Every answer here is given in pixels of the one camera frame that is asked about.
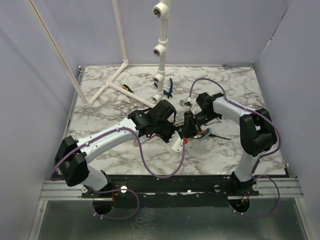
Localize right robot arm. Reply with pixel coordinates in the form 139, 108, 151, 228
179, 92, 278, 196

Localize aluminium frame rail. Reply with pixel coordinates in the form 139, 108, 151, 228
28, 66, 86, 240

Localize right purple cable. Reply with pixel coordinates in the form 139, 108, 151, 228
188, 78, 283, 218

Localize purple cable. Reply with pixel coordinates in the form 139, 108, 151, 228
188, 78, 283, 218
49, 126, 187, 221

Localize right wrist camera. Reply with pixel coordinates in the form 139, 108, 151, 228
179, 97, 195, 114

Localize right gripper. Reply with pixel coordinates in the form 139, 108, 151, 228
181, 110, 221, 139

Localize yellow black screwdriver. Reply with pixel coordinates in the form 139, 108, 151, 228
122, 84, 134, 93

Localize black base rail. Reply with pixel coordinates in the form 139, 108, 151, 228
79, 172, 261, 208

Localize orange handled screwdriver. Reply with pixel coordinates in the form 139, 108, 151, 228
197, 128, 231, 140

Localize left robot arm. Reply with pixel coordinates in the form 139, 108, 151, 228
54, 100, 183, 198

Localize red white staple box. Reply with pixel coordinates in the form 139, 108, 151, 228
134, 134, 157, 147

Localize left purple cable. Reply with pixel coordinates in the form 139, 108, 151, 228
49, 126, 187, 221

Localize blue handled pliers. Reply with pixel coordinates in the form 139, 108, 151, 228
162, 77, 175, 100

